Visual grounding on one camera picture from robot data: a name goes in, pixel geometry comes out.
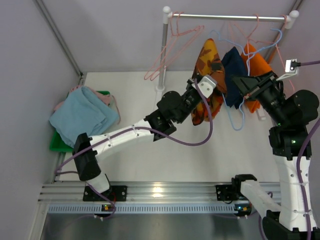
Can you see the white metal clothes rack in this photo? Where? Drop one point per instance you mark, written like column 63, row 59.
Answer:
column 287, row 20

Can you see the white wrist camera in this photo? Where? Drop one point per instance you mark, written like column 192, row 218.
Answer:
column 206, row 85
column 291, row 69

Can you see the slotted grey cable duct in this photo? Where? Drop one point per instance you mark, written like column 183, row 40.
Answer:
column 143, row 208

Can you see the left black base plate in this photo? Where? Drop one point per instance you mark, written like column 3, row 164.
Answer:
column 117, row 193

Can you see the aluminium mounting rail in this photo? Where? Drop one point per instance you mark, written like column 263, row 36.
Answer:
column 138, row 192

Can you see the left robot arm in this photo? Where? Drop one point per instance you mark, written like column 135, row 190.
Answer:
column 172, row 108

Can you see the navy blue trousers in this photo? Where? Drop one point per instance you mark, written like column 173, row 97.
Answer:
column 234, row 67

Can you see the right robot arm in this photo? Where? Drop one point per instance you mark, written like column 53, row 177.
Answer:
column 290, row 141

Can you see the pink hanger of blue trousers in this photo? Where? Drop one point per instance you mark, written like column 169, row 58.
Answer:
column 176, row 45

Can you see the bright orange trousers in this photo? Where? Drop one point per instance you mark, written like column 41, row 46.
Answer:
column 258, row 66

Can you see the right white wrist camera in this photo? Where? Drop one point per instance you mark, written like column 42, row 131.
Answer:
column 291, row 69

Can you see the orange patterned trousers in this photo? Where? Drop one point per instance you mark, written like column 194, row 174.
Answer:
column 209, row 63

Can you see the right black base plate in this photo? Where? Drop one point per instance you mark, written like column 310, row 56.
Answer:
column 228, row 193

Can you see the light blue trousers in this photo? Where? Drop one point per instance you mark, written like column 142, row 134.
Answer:
column 82, row 112

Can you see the pink trousers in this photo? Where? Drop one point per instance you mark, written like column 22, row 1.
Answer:
column 107, row 99

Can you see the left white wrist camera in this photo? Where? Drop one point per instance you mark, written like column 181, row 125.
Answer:
column 206, row 85

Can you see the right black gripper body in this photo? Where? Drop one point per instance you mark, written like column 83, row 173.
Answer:
column 256, row 87

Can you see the green plastic bin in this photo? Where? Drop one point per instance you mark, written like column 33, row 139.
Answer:
column 57, row 144

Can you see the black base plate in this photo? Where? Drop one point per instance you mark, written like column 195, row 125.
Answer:
column 228, row 193
column 117, row 193

